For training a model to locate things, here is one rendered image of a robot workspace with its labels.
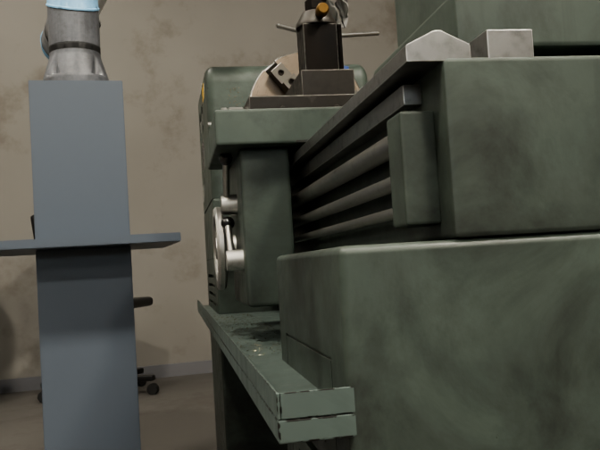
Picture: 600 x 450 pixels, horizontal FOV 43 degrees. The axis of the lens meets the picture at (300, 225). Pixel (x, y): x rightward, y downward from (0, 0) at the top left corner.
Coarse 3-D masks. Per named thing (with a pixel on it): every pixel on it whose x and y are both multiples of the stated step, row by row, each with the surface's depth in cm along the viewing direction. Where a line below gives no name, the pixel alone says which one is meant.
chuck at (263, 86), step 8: (288, 56) 203; (296, 56) 203; (272, 64) 205; (288, 64) 202; (296, 64) 203; (264, 72) 201; (296, 72) 203; (256, 80) 201; (264, 80) 201; (272, 80) 201; (256, 88) 201; (264, 88) 201; (272, 88) 201
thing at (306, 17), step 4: (304, 12) 144; (308, 12) 144; (312, 12) 143; (328, 12) 144; (304, 16) 144; (308, 16) 143; (312, 16) 143; (328, 16) 144; (300, 20) 144; (304, 20) 143; (308, 20) 143; (312, 20) 142; (316, 20) 142; (320, 20) 142; (324, 20) 143; (328, 20) 143; (332, 20) 144; (296, 24) 145; (300, 24) 144; (296, 28) 145; (300, 28) 145
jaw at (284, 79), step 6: (276, 66) 198; (282, 66) 198; (270, 72) 199; (276, 72) 198; (282, 72) 198; (288, 72) 198; (276, 78) 198; (282, 78) 198; (288, 78) 196; (294, 78) 196; (282, 84) 197; (288, 84) 196; (282, 90) 202
